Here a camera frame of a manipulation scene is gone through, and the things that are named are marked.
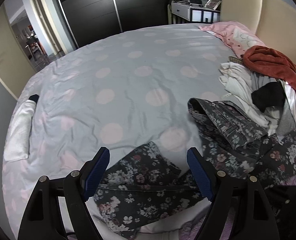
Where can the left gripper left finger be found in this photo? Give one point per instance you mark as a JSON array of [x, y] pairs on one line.
[[42, 217]]

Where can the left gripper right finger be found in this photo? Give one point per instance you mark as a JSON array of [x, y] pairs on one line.
[[253, 218]]

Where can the dark floral jeans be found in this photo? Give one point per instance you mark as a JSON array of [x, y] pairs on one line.
[[145, 187]]

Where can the folded white towel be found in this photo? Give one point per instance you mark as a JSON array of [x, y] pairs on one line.
[[17, 142]]

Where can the grey garment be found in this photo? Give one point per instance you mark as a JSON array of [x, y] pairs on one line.
[[288, 114]]

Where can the black garment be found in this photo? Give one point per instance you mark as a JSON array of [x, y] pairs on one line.
[[271, 94]]

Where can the white garment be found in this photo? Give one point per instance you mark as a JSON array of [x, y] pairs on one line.
[[237, 80]]

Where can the polka dot bed sheet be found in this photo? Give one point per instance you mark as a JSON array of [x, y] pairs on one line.
[[119, 92]]

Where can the rust red towel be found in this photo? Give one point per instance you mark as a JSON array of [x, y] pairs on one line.
[[270, 62]]

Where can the striped beige shirt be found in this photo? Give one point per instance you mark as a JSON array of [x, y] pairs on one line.
[[235, 60]]

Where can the beige room door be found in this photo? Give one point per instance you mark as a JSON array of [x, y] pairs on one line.
[[15, 67]]

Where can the light pink garment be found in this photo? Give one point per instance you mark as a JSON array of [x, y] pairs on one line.
[[234, 35]]

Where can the cream padded headboard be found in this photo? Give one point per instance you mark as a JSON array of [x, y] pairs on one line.
[[273, 21]]

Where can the white bedside table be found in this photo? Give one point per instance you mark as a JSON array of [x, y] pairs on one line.
[[191, 11]]

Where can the black sliding wardrobe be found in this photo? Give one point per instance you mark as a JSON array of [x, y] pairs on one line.
[[93, 20]]

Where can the photo frame on nightstand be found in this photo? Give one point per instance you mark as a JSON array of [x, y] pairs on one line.
[[213, 4]]

